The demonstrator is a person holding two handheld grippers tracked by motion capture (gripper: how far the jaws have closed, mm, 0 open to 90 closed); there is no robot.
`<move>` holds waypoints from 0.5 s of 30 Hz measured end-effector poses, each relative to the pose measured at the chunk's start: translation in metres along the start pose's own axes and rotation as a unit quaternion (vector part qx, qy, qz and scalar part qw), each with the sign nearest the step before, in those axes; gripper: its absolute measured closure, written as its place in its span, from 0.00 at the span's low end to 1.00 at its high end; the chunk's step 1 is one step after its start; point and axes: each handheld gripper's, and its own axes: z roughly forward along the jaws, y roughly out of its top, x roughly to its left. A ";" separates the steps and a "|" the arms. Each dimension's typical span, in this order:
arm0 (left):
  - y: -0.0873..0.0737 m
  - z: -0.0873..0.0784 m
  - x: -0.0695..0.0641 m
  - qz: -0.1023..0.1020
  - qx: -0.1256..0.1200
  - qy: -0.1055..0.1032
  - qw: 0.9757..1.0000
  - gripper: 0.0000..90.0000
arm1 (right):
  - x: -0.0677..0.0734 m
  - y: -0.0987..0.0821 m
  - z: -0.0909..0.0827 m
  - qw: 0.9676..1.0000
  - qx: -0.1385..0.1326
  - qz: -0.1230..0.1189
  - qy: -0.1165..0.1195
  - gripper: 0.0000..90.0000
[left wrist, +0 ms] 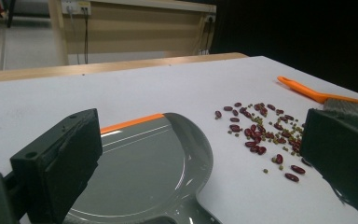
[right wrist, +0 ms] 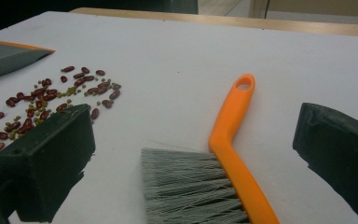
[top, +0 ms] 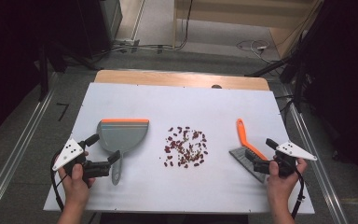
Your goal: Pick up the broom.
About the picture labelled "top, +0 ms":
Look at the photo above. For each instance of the aluminium floor rail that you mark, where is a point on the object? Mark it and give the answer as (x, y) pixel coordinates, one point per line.
(317, 161)
(21, 140)

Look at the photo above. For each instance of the grey dustpan with orange edge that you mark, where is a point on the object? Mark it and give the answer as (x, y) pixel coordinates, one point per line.
(122, 137)

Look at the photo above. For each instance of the wooden table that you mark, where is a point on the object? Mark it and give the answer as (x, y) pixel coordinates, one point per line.
(167, 79)

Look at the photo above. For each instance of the pile of red beans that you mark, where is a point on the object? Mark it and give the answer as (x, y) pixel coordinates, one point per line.
(184, 146)

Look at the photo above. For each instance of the person's right hand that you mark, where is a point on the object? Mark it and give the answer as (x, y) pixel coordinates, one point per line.
(281, 186)

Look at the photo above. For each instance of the grey cabinet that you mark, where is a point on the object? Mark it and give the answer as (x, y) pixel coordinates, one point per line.
(112, 15)

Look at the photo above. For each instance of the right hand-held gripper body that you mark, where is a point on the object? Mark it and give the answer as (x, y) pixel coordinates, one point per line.
(295, 151)

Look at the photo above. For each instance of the black curtain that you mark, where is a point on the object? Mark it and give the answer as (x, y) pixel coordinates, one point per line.
(9, 56)
(348, 77)

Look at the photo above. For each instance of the white table cover board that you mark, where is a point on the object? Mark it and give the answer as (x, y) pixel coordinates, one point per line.
(167, 186)

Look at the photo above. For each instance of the orange brush with grey bristles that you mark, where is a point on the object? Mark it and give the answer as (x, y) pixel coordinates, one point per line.
(241, 132)

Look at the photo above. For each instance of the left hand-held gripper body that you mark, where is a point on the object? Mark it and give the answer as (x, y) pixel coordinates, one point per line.
(70, 152)

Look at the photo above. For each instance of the person's left hand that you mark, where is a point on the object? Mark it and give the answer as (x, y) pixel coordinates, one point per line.
(74, 183)

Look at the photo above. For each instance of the black metal stand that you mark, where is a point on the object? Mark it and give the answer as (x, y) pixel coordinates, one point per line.
(45, 71)
(298, 77)

